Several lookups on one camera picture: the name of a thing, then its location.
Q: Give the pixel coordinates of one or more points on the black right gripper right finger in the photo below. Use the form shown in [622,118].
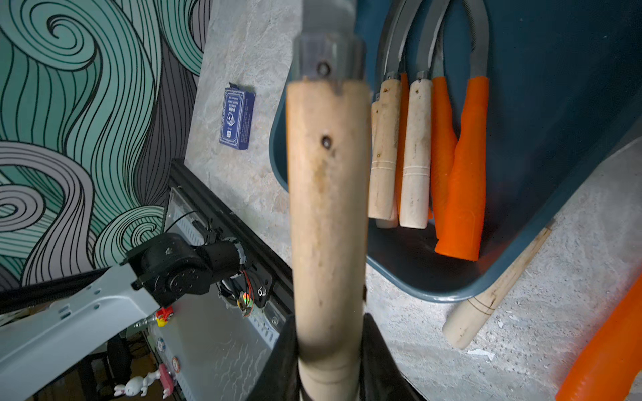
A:
[380,378]

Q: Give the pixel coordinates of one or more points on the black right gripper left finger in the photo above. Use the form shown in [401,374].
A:
[279,379]

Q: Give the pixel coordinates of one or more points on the orange handle sickle long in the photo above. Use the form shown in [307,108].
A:
[443,138]

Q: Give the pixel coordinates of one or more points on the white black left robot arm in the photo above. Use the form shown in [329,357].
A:
[37,349]

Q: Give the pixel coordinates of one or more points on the teal plastic storage tray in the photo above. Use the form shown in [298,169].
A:
[565,88]

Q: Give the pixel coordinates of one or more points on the blue card pack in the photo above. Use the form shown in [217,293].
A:
[237,113]

